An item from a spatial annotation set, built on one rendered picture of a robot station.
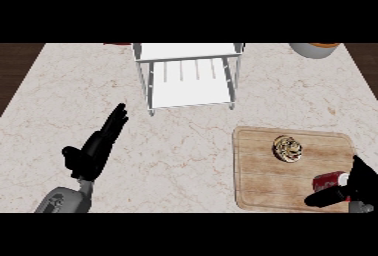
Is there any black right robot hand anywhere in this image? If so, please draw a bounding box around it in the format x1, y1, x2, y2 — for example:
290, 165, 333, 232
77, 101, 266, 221
303, 154, 378, 209

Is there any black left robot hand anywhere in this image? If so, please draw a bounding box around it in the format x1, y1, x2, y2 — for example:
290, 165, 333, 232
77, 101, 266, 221
61, 102, 130, 183

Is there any red can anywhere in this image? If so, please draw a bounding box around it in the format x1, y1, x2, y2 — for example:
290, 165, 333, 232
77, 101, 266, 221
312, 170, 353, 202

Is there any wooden cutting board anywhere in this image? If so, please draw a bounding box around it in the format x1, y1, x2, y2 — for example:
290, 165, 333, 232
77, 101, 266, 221
232, 125, 358, 214

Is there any round brown patterned pastry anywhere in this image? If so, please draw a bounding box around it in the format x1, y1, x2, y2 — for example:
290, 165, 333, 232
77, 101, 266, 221
272, 134, 305, 164

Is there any grey bowl with orange contents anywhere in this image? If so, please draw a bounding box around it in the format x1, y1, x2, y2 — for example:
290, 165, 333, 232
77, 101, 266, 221
288, 42, 343, 60

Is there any white wire tiered basket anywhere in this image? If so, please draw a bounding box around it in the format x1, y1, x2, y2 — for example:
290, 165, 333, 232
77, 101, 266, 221
130, 42, 247, 117

